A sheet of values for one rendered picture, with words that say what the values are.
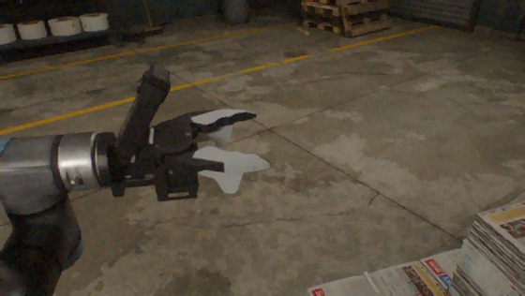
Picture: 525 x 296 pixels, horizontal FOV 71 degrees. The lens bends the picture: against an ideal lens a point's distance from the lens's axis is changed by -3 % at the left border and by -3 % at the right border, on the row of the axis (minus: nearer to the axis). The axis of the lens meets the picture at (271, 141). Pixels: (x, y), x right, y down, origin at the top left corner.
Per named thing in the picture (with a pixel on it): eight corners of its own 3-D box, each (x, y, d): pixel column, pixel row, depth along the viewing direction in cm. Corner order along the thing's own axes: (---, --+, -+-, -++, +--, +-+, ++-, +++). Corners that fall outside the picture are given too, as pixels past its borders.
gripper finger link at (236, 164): (269, 191, 49) (203, 176, 51) (270, 155, 46) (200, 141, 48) (262, 208, 47) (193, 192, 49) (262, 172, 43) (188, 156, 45)
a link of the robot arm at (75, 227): (10, 302, 47) (-23, 238, 42) (39, 241, 57) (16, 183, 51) (74, 294, 48) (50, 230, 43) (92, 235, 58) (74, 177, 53)
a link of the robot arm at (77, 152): (68, 122, 48) (51, 161, 42) (104, 119, 49) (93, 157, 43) (83, 166, 53) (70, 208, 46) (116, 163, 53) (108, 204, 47)
